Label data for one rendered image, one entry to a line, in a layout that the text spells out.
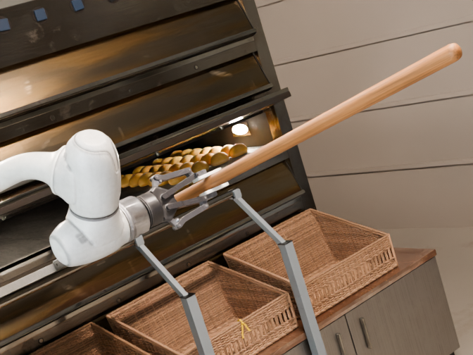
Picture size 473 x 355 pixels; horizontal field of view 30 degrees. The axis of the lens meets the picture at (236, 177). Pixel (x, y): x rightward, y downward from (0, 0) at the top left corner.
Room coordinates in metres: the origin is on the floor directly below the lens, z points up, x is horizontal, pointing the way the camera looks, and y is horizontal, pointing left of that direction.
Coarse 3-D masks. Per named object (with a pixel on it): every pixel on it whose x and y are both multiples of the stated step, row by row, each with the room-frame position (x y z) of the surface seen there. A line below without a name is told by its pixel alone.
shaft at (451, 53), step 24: (456, 48) 1.39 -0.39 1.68; (408, 72) 1.46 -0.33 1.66; (432, 72) 1.43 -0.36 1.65; (360, 96) 1.56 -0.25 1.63; (384, 96) 1.52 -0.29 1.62; (312, 120) 1.68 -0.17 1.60; (336, 120) 1.62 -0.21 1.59; (288, 144) 1.74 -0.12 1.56; (240, 168) 1.89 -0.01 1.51; (192, 192) 2.05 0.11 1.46
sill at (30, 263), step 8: (192, 184) 3.78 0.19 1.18; (176, 192) 3.70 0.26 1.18; (48, 248) 3.37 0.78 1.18; (32, 256) 3.31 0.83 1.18; (40, 256) 3.31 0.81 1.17; (48, 256) 3.32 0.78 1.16; (16, 264) 3.26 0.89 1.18; (24, 264) 3.27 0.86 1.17; (32, 264) 3.28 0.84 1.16; (40, 264) 3.30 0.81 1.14; (0, 272) 3.21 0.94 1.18; (8, 272) 3.23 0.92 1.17; (16, 272) 3.24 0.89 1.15; (24, 272) 3.26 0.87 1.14; (0, 280) 3.20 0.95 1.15
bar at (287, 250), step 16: (240, 192) 3.42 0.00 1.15; (192, 208) 3.30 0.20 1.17; (208, 208) 3.34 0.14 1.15; (160, 224) 3.20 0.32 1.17; (144, 240) 3.14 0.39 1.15; (288, 240) 3.26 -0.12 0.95; (144, 256) 3.11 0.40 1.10; (288, 256) 3.22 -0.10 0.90; (64, 272) 2.95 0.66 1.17; (160, 272) 3.05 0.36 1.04; (288, 272) 3.24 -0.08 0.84; (32, 288) 2.88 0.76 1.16; (176, 288) 2.99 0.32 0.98; (304, 288) 3.24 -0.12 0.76; (0, 304) 2.81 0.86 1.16; (192, 304) 2.95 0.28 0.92; (304, 304) 3.22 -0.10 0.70; (192, 320) 2.95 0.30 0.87; (304, 320) 3.24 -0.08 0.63; (208, 336) 2.96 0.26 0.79; (320, 336) 3.24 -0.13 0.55; (208, 352) 2.95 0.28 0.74; (320, 352) 3.23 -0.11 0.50
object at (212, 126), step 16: (288, 96) 3.95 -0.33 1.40; (240, 112) 3.78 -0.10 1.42; (256, 112) 4.02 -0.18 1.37; (208, 128) 3.67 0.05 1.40; (160, 144) 3.53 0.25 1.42; (176, 144) 3.69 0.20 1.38; (128, 160) 3.43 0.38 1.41; (48, 192) 3.22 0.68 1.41; (0, 208) 3.11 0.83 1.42; (16, 208) 3.14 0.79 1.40
